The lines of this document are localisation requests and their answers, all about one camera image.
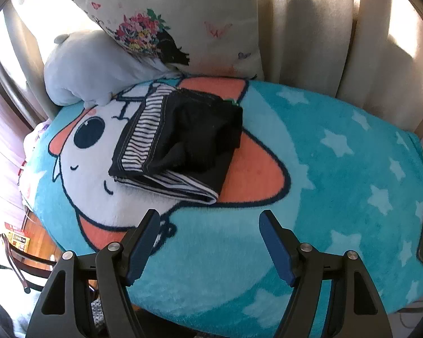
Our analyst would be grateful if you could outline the striped black and white pants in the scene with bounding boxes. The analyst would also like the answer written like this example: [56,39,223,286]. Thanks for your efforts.
[108,85,244,205]

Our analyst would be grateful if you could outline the black chair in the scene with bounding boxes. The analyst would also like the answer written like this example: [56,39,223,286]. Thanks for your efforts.
[0,243,59,293]

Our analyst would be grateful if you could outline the wooden table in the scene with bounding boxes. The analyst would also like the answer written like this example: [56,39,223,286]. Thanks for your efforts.
[0,211,65,273]

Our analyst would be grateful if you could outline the red box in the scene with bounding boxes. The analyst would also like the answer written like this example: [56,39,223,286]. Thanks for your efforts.
[3,221,32,253]

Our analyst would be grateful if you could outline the grey plush pillow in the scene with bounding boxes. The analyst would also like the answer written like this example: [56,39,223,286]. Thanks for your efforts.
[43,30,184,108]

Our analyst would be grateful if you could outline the cream curtain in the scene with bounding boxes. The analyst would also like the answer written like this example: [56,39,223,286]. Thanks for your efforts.
[253,0,423,138]

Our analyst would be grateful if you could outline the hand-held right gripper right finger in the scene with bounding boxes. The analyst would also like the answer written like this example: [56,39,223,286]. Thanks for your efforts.
[258,209,393,338]

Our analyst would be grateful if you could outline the white floral printed pillow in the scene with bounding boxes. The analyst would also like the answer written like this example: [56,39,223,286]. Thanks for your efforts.
[68,0,266,82]

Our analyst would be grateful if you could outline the turquoise cartoon printed blanket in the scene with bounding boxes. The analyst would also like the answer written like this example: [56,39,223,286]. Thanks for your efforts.
[20,77,423,338]

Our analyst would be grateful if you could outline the grey fuzzy cloth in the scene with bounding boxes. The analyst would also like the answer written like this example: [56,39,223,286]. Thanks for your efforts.
[91,297,108,328]

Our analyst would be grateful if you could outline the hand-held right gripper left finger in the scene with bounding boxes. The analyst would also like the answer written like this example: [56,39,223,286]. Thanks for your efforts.
[26,209,162,338]

